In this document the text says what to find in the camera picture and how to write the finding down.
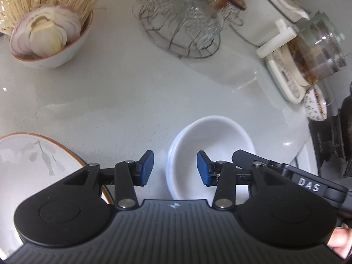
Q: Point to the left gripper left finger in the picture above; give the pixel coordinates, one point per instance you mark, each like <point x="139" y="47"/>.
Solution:
<point x="130" y="174"/>

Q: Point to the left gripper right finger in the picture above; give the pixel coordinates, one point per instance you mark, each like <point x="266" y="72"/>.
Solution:
<point x="219" y="174"/>

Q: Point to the white ceramic bowl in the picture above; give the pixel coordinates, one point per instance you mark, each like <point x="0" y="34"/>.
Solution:
<point x="219" y="137"/>

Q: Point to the person's right hand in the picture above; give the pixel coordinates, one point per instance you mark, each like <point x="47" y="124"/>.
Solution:
<point x="341" y="241"/>

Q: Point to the black gas stove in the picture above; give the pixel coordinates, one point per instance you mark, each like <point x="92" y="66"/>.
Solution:
<point x="321" y="133"/>

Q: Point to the black wok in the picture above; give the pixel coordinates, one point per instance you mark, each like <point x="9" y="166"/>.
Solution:
<point x="341" y="133"/>

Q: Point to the floral bowl with residue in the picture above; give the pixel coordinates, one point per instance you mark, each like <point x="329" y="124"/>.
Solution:
<point x="315" y="104"/>

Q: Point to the cream kettle base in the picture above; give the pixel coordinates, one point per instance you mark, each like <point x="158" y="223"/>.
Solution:
<point x="284" y="72"/>

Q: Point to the glass kettle with tea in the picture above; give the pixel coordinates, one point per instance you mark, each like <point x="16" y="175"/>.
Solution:
<point x="317" y="49"/>

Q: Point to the bowl with onion slices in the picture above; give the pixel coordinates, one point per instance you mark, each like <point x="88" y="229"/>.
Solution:
<point x="49" y="37"/>

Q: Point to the white cooking pot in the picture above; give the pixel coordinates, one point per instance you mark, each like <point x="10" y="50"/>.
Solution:
<point x="268" y="24"/>

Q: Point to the wire glass rack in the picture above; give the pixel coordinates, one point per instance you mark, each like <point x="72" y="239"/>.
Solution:
<point x="186" y="28"/>

